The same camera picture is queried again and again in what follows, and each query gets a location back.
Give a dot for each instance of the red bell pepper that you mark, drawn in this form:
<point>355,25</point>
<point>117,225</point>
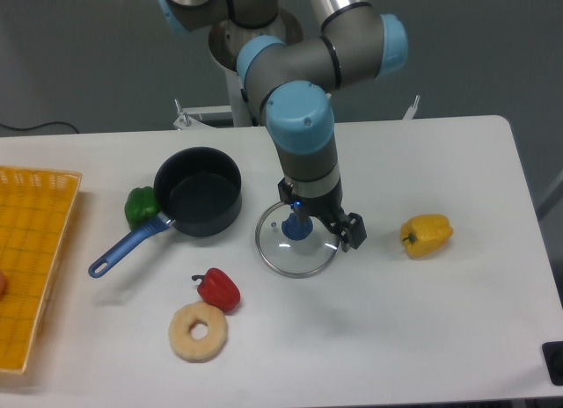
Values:
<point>217,289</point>

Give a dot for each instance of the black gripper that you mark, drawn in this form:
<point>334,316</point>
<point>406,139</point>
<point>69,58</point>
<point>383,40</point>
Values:
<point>327,208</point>

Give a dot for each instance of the dark saucepan blue handle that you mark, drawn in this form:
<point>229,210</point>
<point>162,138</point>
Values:
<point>198,192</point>

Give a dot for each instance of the black table edge device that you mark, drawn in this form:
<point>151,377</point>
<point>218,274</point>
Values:
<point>553,354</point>

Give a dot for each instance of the yellow woven basket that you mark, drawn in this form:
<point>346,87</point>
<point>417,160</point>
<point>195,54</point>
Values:
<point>36,206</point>

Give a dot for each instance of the beige plush donut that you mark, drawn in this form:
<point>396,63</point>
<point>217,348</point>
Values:
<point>197,332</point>

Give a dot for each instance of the glass pot lid blue knob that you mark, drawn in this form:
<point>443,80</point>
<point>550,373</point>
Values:
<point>293,248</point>

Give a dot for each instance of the green bell pepper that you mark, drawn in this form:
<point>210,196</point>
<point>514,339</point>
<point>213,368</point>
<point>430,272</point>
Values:
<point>140,206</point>

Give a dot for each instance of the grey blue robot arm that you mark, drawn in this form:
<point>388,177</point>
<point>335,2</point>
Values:
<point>286,80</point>

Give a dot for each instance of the yellow bell pepper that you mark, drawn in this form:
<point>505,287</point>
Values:
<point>424,234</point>

